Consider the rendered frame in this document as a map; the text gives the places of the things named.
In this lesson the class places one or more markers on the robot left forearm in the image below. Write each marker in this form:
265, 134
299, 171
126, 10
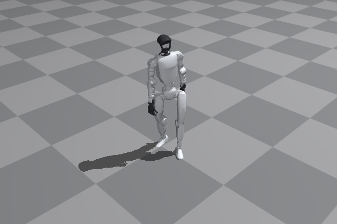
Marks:
182, 79

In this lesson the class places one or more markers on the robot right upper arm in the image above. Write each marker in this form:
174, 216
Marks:
152, 63

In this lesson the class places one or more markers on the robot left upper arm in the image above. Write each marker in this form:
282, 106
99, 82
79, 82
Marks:
180, 63

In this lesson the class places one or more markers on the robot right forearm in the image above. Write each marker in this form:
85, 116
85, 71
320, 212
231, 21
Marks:
151, 94

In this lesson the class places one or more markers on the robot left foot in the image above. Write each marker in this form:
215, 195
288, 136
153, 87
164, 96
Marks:
179, 153

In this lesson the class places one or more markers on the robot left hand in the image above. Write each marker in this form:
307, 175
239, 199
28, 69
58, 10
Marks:
183, 87

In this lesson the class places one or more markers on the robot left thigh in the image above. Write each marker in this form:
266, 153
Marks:
181, 107

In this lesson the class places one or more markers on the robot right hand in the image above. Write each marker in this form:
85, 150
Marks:
151, 108

